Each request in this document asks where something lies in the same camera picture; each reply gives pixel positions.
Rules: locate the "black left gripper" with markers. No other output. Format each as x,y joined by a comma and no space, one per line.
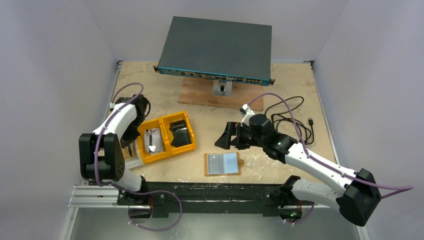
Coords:
127,138

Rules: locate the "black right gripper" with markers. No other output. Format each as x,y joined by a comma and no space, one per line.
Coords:
236,135

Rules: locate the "tan leather card holder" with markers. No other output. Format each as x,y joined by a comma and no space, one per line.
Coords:
231,162

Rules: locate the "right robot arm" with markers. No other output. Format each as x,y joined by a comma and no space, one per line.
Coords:
353,193

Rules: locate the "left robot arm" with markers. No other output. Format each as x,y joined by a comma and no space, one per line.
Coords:
100,152

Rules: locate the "silver VIP card stack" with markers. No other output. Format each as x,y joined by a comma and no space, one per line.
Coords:
153,143

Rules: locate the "black VIP card stack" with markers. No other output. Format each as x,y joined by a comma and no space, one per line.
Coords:
180,133

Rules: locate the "yellow bin with black cards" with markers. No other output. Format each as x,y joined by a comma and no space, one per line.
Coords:
166,120

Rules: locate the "yellow bin with silver cards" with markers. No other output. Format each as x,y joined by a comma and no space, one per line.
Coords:
148,159

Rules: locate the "wooden board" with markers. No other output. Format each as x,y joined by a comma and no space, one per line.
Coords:
204,92

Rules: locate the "white plastic tray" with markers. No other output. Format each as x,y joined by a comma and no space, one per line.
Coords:
132,157

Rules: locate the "metal switch stand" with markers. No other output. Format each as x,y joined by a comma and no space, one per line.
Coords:
222,88

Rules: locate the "blue network switch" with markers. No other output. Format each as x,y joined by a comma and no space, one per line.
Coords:
218,50

